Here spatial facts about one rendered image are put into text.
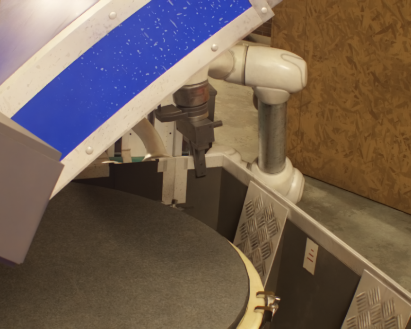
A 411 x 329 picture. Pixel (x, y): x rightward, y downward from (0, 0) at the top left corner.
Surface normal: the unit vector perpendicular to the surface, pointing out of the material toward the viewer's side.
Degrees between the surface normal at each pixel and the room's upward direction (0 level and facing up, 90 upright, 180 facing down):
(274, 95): 129
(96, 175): 90
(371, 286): 80
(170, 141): 90
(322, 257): 90
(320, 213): 0
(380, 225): 0
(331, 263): 90
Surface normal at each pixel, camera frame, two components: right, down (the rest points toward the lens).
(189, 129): -0.91, 0.24
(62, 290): 0.06, -0.94
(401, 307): -0.89, -0.09
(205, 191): 0.40, 0.32
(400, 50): -0.70, 0.19
